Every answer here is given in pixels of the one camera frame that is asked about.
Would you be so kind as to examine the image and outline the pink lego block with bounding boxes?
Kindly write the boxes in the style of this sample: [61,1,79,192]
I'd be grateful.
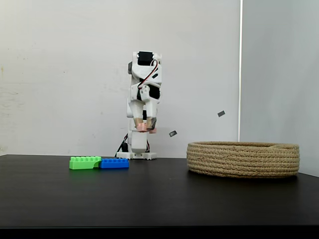
[136,121,158,134]

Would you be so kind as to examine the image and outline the woven rope basket tray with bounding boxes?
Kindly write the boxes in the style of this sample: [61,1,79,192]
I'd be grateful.
[186,141,300,179]

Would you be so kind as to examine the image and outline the black and red base cables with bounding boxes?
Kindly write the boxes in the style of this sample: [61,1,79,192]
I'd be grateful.
[116,134,129,153]

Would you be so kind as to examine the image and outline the blue lego block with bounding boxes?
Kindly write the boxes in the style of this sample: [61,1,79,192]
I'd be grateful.
[99,158,130,169]

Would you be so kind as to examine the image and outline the white vertical corner trim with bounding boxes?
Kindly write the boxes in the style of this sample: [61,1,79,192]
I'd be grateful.
[238,0,244,142]

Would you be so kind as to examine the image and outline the red and black gripper wire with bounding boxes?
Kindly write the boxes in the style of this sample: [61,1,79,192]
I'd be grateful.
[138,59,160,89]

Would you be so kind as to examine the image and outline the green lego block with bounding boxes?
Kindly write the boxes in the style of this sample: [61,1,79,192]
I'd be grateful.
[69,156,103,171]

